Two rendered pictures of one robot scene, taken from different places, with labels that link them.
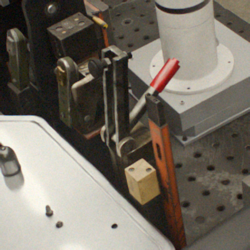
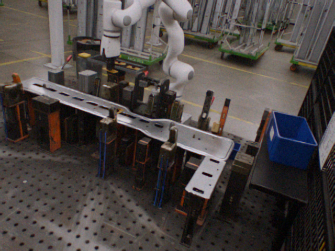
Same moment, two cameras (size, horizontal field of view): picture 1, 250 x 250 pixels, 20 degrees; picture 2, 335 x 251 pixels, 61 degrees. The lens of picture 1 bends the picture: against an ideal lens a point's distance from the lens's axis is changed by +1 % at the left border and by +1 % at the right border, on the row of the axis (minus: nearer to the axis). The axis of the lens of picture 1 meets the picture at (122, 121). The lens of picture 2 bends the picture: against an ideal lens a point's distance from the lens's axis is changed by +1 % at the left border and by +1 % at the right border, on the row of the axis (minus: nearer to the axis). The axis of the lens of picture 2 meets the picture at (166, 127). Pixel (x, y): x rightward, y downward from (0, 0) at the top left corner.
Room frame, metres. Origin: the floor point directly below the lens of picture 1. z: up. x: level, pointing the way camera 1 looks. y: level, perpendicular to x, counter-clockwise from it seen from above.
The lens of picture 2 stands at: (-0.10, 1.11, 1.71)
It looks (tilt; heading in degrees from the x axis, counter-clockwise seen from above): 28 degrees down; 317
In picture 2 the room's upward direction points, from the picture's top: 9 degrees clockwise
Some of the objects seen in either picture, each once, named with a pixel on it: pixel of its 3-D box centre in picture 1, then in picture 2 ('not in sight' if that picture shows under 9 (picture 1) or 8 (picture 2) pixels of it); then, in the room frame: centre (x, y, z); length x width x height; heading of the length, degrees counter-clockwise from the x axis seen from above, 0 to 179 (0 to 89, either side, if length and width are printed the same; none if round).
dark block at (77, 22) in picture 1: (92, 114); (166, 123); (1.04, 0.06, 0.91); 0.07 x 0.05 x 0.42; 117
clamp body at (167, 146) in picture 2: not in sight; (164, 173); (0.69, 0.35, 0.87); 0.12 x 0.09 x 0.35; 117
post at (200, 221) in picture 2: not in sight; (204, 193); (0.50, 0.25, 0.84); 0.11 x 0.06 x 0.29; 117
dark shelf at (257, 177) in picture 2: not in sight; (283, 145); (0.43, -0.24, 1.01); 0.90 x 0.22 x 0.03; 117
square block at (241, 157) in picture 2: not in sight; (234, 189); (0.43, 0.13, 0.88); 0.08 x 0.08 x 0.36; 27
